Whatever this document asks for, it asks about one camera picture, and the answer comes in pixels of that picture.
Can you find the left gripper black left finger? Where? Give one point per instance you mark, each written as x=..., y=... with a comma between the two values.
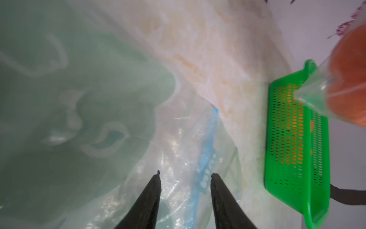
x=143, y=214

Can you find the blue-zip clear bag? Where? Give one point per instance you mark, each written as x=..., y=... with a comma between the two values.
x=183, y=138

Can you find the green-zip bag of oranges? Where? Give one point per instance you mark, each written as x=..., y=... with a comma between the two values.
x=77, y=114

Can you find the green plastic basket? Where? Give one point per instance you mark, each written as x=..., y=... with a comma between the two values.
x=297, y=161

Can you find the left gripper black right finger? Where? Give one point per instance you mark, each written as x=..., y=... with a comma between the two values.
x=227, y=212

